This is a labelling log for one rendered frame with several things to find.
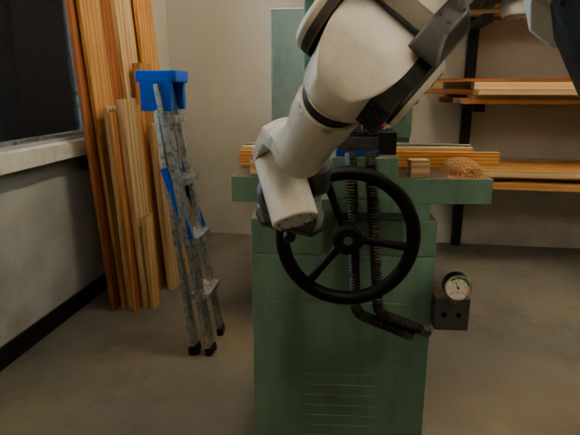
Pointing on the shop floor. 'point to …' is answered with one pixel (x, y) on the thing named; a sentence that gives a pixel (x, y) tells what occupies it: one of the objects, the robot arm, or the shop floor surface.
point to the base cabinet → (337, 352)
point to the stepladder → (169, 141)
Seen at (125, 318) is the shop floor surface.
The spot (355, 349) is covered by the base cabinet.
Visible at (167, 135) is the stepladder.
